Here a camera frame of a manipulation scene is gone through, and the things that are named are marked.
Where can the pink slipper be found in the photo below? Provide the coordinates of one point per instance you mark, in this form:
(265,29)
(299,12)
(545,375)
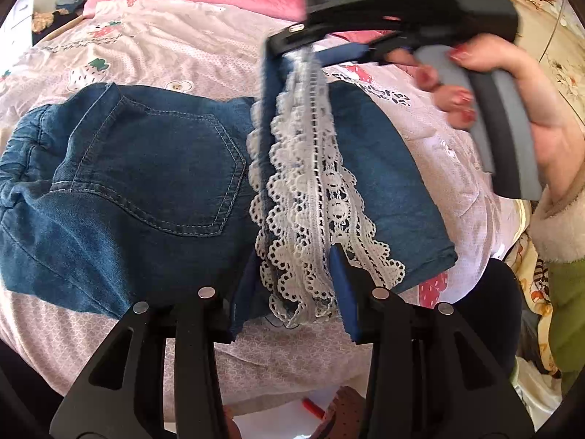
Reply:
(342,411)

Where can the dark cloth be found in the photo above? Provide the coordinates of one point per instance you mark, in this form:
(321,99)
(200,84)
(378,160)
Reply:
(498,306)

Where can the person's right hand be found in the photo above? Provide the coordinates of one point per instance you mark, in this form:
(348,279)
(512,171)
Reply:
(548,114)

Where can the white dresser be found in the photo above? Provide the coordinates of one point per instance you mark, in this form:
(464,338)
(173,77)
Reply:
(23,13)

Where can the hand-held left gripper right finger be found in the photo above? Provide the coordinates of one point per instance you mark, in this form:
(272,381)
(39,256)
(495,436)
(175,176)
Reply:
(347,297)

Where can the yellow cartoon printed blanket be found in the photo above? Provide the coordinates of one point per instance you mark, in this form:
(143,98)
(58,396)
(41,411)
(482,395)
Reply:
(530,283)

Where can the floral wall painting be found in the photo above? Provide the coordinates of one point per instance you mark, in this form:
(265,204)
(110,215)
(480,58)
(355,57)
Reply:
(548,9)

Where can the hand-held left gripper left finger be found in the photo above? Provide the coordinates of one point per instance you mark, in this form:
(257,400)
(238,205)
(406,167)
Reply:
(151,352)

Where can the blue denim pants lace trim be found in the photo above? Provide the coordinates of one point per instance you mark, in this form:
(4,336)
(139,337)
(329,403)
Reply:
(137,183)

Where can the beige floral cloth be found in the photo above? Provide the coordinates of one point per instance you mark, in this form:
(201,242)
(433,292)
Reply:
(43,20)

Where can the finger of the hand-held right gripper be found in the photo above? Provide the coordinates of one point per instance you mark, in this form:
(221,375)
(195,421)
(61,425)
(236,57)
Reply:
(292,39)
(342,52)

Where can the pink strawberry printed quilt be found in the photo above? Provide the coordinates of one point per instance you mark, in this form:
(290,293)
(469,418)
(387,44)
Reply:
(160,55)

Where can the folded blue clothes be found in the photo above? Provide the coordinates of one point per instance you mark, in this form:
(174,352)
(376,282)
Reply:
(71,1)

